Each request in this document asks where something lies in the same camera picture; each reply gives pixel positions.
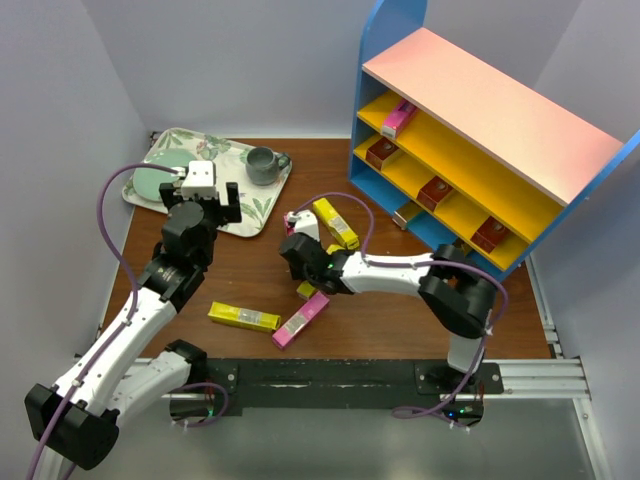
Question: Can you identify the small pink toothpaste box upper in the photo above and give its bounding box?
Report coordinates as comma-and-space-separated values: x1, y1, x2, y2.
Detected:
283, 211, 298, 236

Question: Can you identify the red 3D toothpaste box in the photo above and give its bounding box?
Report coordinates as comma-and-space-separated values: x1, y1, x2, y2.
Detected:
416, 176, 453, 212
471, 216, 510, 253

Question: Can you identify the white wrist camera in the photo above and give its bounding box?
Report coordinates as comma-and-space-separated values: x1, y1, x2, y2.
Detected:
173, 160, 218, 200
295, 210, 320, 241

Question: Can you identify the floral leaf print tray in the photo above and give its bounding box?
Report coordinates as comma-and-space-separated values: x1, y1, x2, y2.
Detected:
122, 128, 292, 238

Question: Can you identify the grey ceramic mug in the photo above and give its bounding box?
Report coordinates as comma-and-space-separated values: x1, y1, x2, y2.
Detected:
245, 147, 291, 186

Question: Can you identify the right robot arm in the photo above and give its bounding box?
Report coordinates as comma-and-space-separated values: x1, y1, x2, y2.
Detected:
279, 233, 504, 393

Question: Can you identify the blue shelf with coloured boards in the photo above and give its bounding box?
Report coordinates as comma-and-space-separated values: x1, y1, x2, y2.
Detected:
348, 1, 639, 279

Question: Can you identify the black mounting base plate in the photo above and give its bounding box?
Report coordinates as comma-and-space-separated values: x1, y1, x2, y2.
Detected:
169, 356, 501, 424

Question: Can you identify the mint green ceramic plate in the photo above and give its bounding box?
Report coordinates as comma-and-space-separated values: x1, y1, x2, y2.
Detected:
133, 148, 196, 203

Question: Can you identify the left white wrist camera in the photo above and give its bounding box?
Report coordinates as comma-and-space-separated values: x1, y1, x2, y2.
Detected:
173, 160, 218, 200

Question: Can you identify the dark red toothpaste box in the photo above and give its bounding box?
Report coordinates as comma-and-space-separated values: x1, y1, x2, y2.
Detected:
365, 138, 402, 170

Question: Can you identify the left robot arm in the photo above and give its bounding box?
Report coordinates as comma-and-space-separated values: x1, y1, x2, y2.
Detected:
25, 179, 241, 479

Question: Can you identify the yellow toothpaste box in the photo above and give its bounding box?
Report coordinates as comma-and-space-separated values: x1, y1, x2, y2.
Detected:
312, 197, 360, 250
208, 302, 281, 333
296, 279, 338, 300

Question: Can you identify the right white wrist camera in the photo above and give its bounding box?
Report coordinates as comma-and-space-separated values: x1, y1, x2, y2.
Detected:
295, 210, 320, 241

